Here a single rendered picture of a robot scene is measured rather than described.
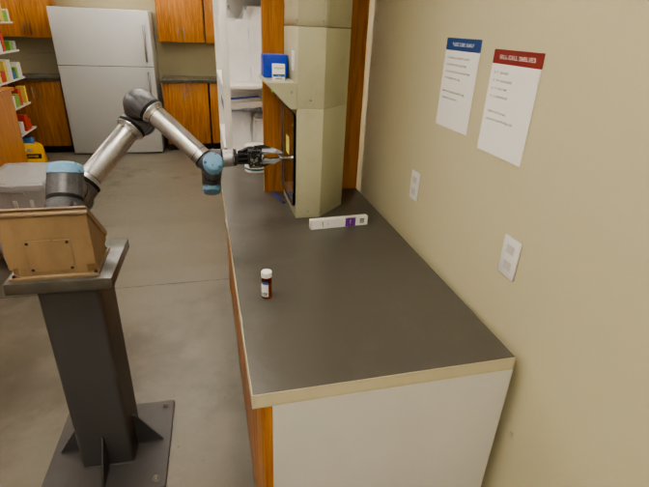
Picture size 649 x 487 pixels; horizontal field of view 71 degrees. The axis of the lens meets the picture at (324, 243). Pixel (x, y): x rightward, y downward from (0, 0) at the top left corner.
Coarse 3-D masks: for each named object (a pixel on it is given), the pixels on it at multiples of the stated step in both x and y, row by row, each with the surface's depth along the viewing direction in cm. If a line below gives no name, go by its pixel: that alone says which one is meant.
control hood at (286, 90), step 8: (264, 80) 186; (272, 80) 183; (280, 80) 184; (288, 80) 185; (272, 88) 177; (280, 88) 178; (288, 88) 178; (296, 88) 179; (280, 96) 179; (288, 96) 180; (296, 96) 181; (288, 104) 181
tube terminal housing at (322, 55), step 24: (288, 48) 192; (312, 48) 174; (336, 48) 182; (288, 72) 196; (312, 72) 178; (336, 72) 187; (312, 96) 182; (336, 96) 191; (312, 120) 186; (336, 120) 196; (312, 144) 190; (336, 144) 202; (312, 168) 195; (336, 168) 208; (312, 192) 200; (336, 192) 214; (312, 216) 204
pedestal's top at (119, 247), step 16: (112, 240) 176; (112, 256) 164; (112, 272) 153; (16, 288) 145; (32, 288) 146; (48, 288) 147; (64, 288) 148; (80, 288) 149; (96, 288) 150; (112, 288) 152
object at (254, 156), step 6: (234, 150) 191; (252, 150) 191; (258, 150) 191; (234, 156) 190; (240, 156) 191; (246, 156) 192; (252, 156) 190; (258, 156) 191; (234, 162) 191; (240, 162) 191; (246, 162) 191; (252, 162) 193; (258, 162) 192
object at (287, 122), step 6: (282, 108) 210; (288, 108) 196; (282, 114) 211; (288, 114) 196; (294, 114) 185; (282, 120) 212; (288, 120) 197; (294, 120) 185; (282, 126) 213; (288, 126) 198; (294, 126) 186; (282, 132) 214; (288, 132) 199; (294, 132) 187; (282, 138) 216; (294, 138) 188; (282, 144) 217; (294, 144) 189; (282, 150) 218; (294, 150) 190; (288, 156) 203; (294, 156) 191; (282, 162) 221; (288, 162) 204; (294, 162) 192; (282, 168) 222; (288, 168) 205; (294, 168) 194; (282, 174) 223; (288, 174) 207; (294, 174) 195; (282, 180) 224; (288, 180) 208; (294, 180) 196; (288, 186) 209; (294, 186) 197; (288, 192) 210; (294, 192) 198; (294, 198) 199; (294, 204) 201
